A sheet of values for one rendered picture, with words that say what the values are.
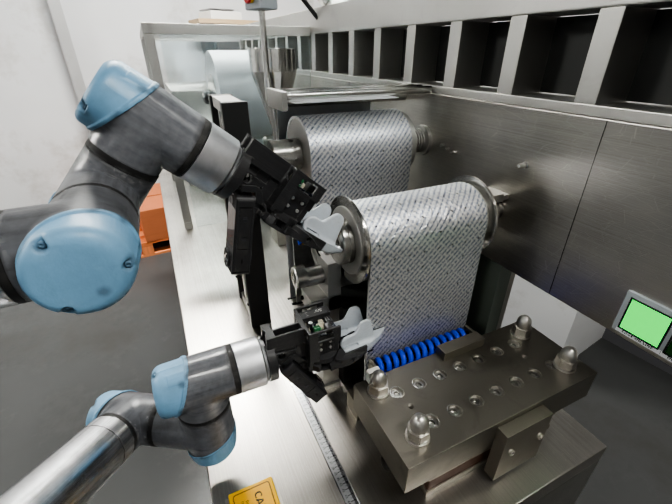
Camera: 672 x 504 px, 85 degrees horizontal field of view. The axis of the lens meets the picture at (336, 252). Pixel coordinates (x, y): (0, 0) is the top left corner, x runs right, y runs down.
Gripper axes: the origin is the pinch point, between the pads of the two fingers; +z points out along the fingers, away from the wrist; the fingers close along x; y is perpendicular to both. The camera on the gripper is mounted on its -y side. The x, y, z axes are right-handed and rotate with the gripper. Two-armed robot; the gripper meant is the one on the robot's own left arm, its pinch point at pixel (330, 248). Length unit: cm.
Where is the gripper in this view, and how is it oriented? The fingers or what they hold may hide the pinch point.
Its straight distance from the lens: 57.6
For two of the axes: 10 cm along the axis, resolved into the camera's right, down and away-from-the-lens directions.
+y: 5.8, -8.0, -1.3
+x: -4.3, -4.4, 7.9
